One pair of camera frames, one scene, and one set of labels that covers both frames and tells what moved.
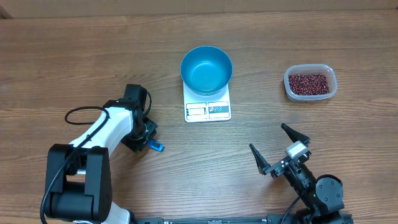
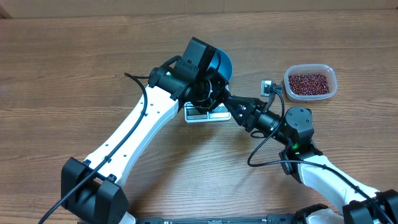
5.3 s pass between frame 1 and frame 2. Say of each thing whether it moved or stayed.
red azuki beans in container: stayed
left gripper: moved
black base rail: stayed
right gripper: moved
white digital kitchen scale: stayed
